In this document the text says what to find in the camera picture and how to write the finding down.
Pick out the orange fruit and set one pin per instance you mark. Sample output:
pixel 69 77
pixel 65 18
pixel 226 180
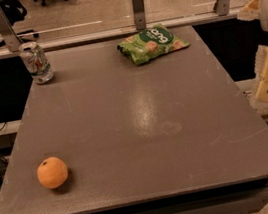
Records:
pixel 52 172

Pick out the middle metal bracket post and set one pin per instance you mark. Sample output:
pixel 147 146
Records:
pixel 139 14

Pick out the green snack chip bag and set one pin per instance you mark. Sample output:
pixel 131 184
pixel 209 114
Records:
pixel 150 44

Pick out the left metal bracket post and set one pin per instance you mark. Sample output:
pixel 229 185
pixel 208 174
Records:
pixel 10 37

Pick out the silver green 7up can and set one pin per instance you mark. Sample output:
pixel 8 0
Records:
pixel 36 62

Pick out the metal rail behind table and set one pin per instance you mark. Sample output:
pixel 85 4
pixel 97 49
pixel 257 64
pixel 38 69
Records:
pixel 89 38

